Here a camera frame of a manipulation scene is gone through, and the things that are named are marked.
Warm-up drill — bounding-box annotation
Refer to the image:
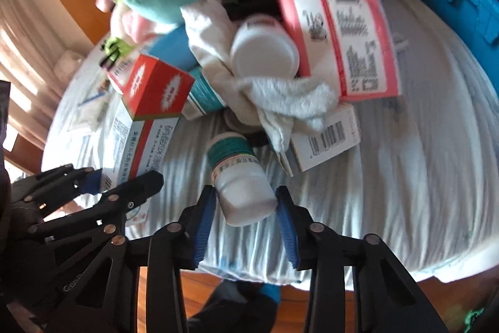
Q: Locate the white plastic jar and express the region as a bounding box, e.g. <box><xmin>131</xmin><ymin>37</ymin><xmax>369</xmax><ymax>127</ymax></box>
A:
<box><xmin>229</xmin><ymin>14</ymin><xmax>299</xmax><ymax>79</ymax></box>

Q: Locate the light blue bed sheet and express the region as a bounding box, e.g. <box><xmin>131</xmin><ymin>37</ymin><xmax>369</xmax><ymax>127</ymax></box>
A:
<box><xmin>41</xmin><ymin>0</ymin><xmax>498</xmax><ymax>290</ymax></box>

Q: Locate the white green-banded medicine bottle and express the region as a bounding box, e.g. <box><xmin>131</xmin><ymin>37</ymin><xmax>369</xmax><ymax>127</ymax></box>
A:
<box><xmin>207</xmin><ymin>132</ymin><xmax>278</xmax><ymax>227</ymax></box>

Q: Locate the white towel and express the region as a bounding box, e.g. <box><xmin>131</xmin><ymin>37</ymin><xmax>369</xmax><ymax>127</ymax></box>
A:
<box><xmin>180</xmin><ymin>0</ymin><xmax>338</xmax><ymax>153</ymax></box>

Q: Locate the teal white box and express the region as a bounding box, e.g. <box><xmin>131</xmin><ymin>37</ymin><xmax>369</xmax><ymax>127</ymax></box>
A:
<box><xmin>182</xmin><ymin>66</ymin><xmax>227</xmax><ymax>121</ymax></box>

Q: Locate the pink white large box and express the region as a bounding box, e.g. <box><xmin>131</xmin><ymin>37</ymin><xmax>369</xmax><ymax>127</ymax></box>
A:
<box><xmin>278</xmin><ymin>0</ymin><xmax>402</xmax><ymax>101</ymax></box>

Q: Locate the long red white box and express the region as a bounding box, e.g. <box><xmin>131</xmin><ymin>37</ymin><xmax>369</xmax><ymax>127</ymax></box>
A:
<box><xmin>99</xmin><ymin>100</ymin><xmax>180</xmax><ymax>227</ymax></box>

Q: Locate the red white small box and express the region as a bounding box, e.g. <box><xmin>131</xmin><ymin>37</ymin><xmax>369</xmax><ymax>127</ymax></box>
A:
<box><xmin>123</xmin><ymin>54</ymin><xmax>195</xmax><ymax>121</ymax></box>

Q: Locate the white barcode box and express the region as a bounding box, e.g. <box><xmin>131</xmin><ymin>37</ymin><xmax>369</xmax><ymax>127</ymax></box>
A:
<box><xmin>291</xmin><ymin>103</ymin><xmax>361</xmax><ymax>172</ymax></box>

